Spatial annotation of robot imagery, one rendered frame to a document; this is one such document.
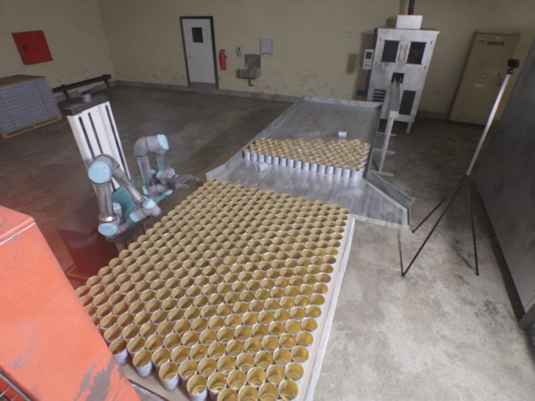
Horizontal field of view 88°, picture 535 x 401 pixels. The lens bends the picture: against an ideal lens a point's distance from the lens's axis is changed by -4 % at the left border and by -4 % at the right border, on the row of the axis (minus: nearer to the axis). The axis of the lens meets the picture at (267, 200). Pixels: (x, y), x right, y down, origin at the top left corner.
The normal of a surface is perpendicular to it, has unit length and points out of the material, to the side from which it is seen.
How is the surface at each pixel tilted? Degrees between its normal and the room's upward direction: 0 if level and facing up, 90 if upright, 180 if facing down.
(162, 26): 90
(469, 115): 90
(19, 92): 91
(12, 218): 0
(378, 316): 0
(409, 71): 90
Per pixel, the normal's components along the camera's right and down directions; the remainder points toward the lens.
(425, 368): 0.00, -0.83
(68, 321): 0.93, 0.21
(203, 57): -0.37, 0.52
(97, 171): 0.23, 0.43
